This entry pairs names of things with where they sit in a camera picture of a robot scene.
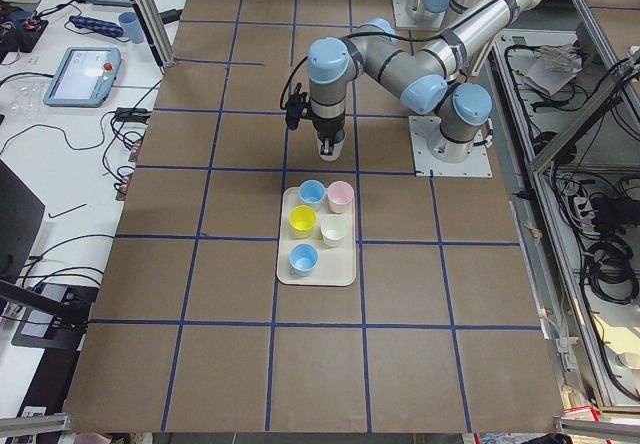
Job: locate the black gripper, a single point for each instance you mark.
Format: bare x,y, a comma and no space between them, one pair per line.
328,130

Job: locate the white plastic cup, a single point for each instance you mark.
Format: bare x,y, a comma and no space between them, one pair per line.
338,141

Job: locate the pink plastic cup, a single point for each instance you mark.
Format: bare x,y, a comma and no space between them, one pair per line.
340,195

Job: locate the yellow plastic cup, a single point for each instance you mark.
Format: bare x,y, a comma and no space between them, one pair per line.
302,220

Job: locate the pale green plastic cup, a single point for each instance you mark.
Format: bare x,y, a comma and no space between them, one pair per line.
334,230

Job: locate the light blue plastic cup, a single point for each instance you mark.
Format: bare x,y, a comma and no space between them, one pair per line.
303,259

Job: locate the blue cup on desk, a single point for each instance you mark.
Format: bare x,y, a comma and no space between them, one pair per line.
131,27

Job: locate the black power adapter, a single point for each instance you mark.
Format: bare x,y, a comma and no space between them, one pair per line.
170,16

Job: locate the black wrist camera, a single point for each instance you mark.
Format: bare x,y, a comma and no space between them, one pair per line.
296,107

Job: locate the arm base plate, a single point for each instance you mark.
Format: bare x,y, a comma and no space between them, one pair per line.
435,156
421,15

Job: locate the aluminium frame post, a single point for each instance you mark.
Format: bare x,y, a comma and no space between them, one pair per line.
154,31

